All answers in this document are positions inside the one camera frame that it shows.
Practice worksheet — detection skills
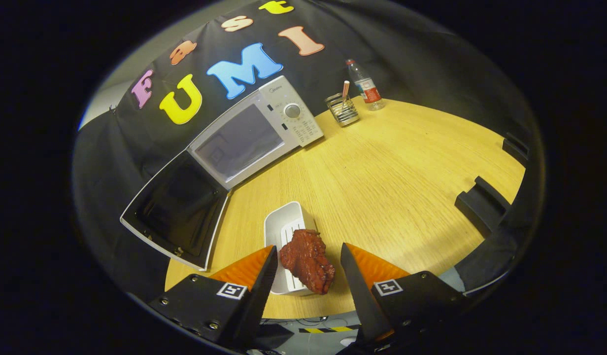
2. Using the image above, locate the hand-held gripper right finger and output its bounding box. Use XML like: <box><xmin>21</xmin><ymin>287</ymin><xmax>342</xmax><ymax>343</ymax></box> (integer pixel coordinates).
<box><xmin>340</xmin><ymin>243</ymin><xmax>474</xmax><ymax>346</ymax></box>

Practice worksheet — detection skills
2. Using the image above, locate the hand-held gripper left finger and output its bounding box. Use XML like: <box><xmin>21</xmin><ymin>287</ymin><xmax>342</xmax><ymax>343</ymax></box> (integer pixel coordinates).
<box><xmin>148</xmin><ymin>245</ymin><xmax>278</xmax><ymax>348</ymax></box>

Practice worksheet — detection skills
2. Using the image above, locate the red meat piece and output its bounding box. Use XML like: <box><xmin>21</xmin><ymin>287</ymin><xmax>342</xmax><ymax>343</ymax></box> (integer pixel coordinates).
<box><xmin>279</xmin><ymin>228</ymin><xmax>336</xmax><ymax>295</ymax></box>

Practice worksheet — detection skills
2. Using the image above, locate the white toaster oven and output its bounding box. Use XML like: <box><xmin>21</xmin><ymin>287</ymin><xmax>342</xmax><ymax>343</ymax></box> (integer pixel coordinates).
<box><xmin>120</xmin><ymin>75</ymin><xmax>325</xmax><ymax>271</ymax></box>

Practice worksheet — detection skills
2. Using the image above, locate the yellow black striped tape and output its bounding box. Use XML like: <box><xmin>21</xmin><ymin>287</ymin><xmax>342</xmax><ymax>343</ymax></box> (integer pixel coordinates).
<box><xmin>299</xmin><ymin>324</ymin><xmax>362</xmax><ymax>334</ymax></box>

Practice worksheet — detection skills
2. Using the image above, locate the small white ridged tray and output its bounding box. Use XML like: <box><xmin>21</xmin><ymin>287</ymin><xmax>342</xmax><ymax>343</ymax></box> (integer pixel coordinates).
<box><xmin>264</xmin><ymin>201</ymin><xmax>319</xmax><ymax>296</ymax></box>

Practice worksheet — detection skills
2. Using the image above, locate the large black block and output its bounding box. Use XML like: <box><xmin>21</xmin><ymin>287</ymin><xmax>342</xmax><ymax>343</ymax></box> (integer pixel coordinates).
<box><xmin>454</xmin><ymin>176</ymin><xmax>511</xmax><ymax>237</ymax></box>

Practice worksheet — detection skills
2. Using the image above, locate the clear plastic water bottle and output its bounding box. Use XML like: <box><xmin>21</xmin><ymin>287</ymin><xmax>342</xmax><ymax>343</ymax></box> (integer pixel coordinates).
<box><xmin>345</xmin><ymin>59</ymin><xmax>386</xmax><ymax>111</ymax></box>

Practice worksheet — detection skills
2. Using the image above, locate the small black block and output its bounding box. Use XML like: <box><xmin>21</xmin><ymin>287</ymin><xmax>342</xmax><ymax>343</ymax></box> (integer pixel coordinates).
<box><xmin>502</xmin><ymin>132</ymin><xmax>531</xmax><ymax>168</ymax></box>

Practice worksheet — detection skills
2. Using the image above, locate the black backdrop cloth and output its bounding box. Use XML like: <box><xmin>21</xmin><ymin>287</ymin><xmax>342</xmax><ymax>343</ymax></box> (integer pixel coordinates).
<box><xmin>72</xmin><ymin>0</ymin><xmax>545</xmax><ymax>296</ymax></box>

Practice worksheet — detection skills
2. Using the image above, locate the metal wire basket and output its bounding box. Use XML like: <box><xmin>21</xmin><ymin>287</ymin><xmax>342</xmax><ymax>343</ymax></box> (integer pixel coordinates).
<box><xmin>325</xmin><ymin>93</ymin><xmax>360</xmax><ymax>127</ymax></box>

